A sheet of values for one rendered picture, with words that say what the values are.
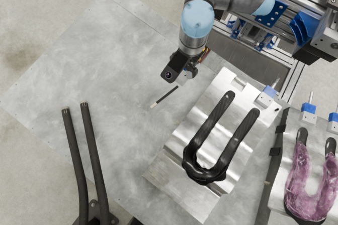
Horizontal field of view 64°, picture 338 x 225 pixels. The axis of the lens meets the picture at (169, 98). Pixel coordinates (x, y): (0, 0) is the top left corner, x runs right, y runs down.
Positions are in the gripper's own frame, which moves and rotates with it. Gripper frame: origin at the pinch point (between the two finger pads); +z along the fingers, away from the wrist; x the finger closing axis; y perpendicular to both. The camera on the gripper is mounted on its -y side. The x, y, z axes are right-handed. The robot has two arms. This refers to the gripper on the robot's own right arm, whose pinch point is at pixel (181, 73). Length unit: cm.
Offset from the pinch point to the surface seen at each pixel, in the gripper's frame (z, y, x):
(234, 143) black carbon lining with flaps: 6.7, -7.5, -29.5
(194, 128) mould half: 4.0, -12.1, -14.8
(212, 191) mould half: 8.9, -25.1, -32.6
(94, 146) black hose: 7.9, -38.0, 9.4
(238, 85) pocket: 8.7, 12.4, -18.9
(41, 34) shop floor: 95, -6, 115
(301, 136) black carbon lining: 10, 11, -48
